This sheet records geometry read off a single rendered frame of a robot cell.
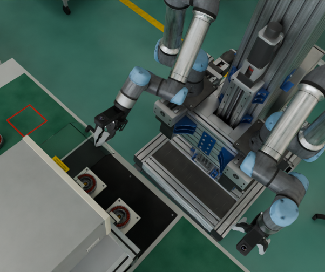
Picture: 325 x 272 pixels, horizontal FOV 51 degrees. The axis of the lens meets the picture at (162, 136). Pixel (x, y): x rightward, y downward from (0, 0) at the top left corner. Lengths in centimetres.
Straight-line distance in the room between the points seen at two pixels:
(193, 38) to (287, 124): 47
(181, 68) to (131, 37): 222
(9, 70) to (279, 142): 169
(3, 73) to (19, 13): 161
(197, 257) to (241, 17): 288
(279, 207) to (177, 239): 78
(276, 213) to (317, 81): 45
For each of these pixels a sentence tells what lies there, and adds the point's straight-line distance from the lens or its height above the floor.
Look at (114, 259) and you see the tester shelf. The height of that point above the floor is 111.
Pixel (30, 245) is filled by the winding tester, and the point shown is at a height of 132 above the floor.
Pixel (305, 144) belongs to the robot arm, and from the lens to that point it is 153.
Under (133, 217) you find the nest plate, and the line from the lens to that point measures 173.
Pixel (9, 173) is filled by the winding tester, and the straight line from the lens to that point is 128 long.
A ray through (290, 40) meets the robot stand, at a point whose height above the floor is 152.
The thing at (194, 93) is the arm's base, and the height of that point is 106.
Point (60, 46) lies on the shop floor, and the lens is 345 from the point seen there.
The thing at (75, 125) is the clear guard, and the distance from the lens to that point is 164.
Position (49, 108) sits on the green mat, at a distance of 208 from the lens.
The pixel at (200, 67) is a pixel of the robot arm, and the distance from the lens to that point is 164.
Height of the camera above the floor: 244
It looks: 59 degrees down
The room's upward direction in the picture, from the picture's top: 13 degrees clockwise
